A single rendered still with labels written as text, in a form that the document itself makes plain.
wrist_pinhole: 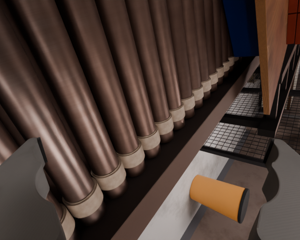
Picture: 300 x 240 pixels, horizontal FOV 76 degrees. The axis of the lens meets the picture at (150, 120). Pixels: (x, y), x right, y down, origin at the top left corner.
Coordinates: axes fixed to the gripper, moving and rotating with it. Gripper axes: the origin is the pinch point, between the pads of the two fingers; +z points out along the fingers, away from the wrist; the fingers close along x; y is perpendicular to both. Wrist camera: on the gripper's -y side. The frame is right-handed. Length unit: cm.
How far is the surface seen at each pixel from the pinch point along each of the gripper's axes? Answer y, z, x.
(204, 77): 8.0, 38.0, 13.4
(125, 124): 8.2, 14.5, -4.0
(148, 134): 12.4, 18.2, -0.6
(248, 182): 275, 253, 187
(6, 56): -3.1, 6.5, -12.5
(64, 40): -3.9, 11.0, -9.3
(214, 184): 206, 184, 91
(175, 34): -2.8, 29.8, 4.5
